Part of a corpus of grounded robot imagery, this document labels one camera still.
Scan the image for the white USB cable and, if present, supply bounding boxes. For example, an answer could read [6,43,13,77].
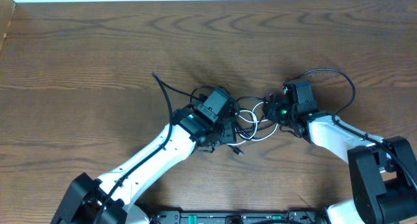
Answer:
[233,101,280,147]

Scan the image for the black USB cable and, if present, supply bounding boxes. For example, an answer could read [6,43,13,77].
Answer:
[189,85,278,156]

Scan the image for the left camera black cable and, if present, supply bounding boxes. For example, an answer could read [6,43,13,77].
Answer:
[93,72,203,224]

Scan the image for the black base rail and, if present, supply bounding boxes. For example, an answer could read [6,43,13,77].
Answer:
[151,208,330,224]

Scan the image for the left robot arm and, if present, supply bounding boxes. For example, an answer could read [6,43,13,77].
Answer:
[52,88,238,223]

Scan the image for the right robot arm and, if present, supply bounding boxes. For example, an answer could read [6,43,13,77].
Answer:
[263,78,416,223]

